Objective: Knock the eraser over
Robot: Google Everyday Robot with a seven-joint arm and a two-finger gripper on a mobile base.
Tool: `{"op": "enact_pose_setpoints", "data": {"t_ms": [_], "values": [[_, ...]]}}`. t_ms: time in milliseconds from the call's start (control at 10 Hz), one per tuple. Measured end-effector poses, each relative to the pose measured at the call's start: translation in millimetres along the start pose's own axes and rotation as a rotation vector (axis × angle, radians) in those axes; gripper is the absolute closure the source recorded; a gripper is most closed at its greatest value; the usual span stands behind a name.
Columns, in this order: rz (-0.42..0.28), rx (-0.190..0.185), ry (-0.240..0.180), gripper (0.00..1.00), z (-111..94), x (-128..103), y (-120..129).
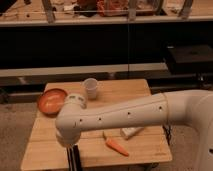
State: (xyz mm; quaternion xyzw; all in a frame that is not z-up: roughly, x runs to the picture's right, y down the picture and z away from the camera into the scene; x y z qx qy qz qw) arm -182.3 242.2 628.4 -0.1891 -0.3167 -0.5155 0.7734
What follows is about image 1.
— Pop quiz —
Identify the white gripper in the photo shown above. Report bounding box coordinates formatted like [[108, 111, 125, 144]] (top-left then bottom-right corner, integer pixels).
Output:
[[56, 131, 82, 171]]

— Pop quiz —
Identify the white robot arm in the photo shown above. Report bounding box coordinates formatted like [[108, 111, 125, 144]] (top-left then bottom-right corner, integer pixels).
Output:
[[55, 90, 213, 171]]

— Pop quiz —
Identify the white eraser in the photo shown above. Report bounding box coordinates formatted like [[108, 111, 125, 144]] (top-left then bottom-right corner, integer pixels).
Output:
[[120, 127, 142, 140]]

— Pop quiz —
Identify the wooden table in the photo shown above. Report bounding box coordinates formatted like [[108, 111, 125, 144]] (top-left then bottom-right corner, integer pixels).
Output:
[[21, 79, 172, 171]]

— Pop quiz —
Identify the orange carrot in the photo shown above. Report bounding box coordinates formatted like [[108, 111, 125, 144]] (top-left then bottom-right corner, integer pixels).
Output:
[[105, 139, 129, 156]]

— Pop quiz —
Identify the orange bowl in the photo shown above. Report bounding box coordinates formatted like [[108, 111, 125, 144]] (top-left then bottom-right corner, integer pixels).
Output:
[[37, 88, 67, 115]]

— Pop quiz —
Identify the white plastic cup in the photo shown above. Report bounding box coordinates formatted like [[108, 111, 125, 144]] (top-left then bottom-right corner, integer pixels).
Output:
[[83, 78, 98, 100]]

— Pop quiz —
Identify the long shelf rack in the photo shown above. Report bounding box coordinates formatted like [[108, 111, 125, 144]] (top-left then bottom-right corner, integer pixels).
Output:
[[0, 0, 213, 77]]

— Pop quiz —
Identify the black box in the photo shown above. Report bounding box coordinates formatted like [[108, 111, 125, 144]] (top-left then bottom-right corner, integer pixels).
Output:
[[165, 45, 213, 74]]

